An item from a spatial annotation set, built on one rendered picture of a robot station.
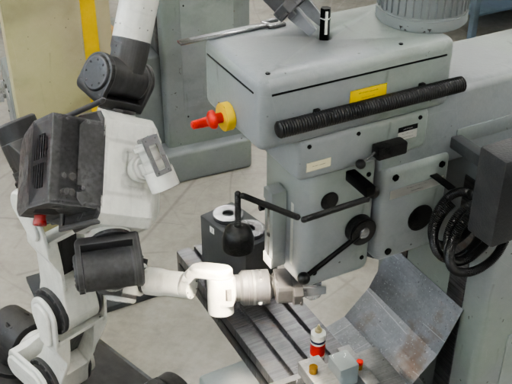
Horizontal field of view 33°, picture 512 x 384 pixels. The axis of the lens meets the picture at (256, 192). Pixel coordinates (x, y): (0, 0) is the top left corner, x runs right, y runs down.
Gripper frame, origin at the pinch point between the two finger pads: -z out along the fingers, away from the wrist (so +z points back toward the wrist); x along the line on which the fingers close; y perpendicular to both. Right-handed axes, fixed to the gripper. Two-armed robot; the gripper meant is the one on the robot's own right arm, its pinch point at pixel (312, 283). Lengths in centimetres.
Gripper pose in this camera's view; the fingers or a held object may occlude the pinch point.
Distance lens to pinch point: 214.5
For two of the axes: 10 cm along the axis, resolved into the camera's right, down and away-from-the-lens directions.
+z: -9.9, 0.5, -1.0
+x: -1.1, -5.4, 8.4
